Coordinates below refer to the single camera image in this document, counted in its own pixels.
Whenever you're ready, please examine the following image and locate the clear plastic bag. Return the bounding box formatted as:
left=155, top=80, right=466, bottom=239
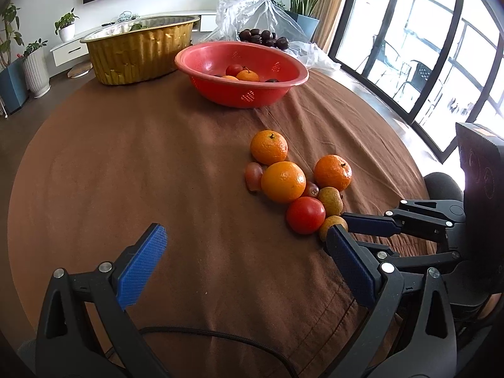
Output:
left=203, top=0, right=342, bottom=72

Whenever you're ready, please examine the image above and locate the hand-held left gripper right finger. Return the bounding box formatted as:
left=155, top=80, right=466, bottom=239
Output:
left=325, top=224, right=460, bottom=378

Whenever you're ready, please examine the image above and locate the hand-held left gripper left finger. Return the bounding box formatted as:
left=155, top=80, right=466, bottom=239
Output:
left=35, top=223, right=169, bottom=378

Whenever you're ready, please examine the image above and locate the leafy tree in blue pot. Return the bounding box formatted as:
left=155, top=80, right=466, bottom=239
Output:
left=0, top=3, right=30, bottom=116

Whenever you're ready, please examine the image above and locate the broad-leaf plant in blue pot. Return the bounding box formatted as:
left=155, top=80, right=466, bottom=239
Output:
left=270, top=0, right=361, bottom=38

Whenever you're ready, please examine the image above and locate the black outdoor chair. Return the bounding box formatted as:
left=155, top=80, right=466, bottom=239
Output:
left=398, top=60, right=438, bottom=105
left=366, top=35, right=398, bottom=83

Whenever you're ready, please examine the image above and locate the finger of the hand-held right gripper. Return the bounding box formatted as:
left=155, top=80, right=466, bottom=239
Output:
left=341, top=200, right=466, bottom=243
left=354, top=242, right=462, bottom=277

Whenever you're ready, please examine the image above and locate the gold foil basin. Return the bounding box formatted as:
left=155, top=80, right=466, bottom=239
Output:
left=80, top=15, right=201, bottom=86

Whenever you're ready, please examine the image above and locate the pile of dark plums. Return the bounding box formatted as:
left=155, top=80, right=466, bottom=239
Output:
left=238, top=28, right=290, bottom=50

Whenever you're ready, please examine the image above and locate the brown tablecloth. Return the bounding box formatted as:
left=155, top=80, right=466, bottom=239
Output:
left=7, top=67, right=434, bottom=378

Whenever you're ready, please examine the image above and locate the white television cabinet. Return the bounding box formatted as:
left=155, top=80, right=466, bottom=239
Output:
left=50, top=10, right=219, bottom=67

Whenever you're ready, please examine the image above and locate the small plant in white pot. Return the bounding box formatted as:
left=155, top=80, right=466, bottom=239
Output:
left=54, top=7, right=79, bottom=43

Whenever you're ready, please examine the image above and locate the black mesh chair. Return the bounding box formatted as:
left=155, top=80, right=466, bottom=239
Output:
left=423, top=172, right=465, bottom=205

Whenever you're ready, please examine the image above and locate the reddish purple plum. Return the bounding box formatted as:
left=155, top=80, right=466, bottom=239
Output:
left=245, top=162, right=264, bottom=193

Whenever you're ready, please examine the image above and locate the tan curtain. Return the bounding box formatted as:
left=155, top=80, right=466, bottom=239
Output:
left=313, top=0, right=351, bottom=54

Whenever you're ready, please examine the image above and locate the black window frame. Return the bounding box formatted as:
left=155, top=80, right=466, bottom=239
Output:
left=329, top=0, right=504, bottom=166

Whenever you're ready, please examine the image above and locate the plant in white ribbed pot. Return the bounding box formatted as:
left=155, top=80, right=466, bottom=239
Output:
left=21, top=38, right=51, bottom=98

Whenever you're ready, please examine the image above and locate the red plastic basin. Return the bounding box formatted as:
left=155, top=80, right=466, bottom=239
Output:
left=174, top=40, right=309, bottom=109

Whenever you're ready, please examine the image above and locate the brown longan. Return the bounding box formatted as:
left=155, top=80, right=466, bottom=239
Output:
left=318, top=215, right=349, bottom=243
left=317, top=186, right=344, bottom=217

